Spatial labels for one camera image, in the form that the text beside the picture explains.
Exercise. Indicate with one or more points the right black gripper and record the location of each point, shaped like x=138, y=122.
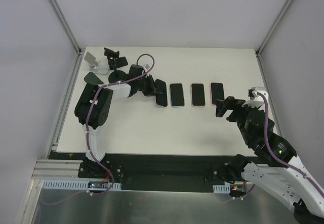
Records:
x=228, y=106

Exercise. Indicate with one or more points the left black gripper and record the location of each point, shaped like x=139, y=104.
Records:
x=149, y=86

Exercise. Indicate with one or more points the phone with pink case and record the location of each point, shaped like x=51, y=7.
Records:
x=217, y=92

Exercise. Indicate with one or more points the phone with clear blue case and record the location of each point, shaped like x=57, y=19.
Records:
x=177, y=95

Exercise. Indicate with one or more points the phone with cream case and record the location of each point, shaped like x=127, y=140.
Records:
x=198, y=95

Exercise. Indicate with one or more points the black round base clamp stand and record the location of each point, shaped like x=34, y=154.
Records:
x=116, y=75

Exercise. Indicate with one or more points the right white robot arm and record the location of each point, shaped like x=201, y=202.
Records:
x=301, y=193

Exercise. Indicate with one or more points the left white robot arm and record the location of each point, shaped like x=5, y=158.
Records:
x=93, y=107

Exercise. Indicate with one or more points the black folding phone stand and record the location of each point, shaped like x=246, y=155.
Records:
x=121, y=61

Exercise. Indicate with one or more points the silver metal phone stand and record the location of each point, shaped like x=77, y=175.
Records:
x=97, y=66

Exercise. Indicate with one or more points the round wooden base phone stand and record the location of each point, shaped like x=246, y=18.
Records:
x=92, y=78

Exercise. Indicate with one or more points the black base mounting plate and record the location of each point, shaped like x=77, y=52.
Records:
x=169, y=173

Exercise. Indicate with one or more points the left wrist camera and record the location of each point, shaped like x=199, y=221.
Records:
x=146, y=67

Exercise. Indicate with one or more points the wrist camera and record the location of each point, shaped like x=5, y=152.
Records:
x=146, y=67
x=256, y=97

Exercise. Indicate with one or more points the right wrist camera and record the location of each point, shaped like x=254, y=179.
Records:
x=256, y=97

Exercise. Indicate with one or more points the right white cable duct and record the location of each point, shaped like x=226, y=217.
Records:
x=227, y=189

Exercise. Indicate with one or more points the white cable duct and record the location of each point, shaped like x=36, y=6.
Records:
x=80, y=185
x=227, y=189

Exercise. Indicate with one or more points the left aluminium frame post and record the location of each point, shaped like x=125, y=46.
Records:
x=66, y=28

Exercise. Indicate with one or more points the aluminium frame post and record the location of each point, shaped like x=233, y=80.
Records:
x=66, y=28
x=274, y=26

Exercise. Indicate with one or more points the right aluminium frame post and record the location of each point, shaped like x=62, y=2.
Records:
x=274, y=26

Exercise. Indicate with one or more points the left white cable duct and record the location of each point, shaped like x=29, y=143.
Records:
x=80, y=185

